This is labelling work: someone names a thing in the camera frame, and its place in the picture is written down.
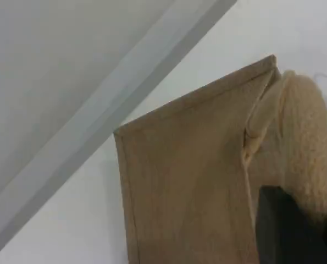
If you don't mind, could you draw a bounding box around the brown jute tote bag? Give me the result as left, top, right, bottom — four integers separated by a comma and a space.
113, 54, 327, 264

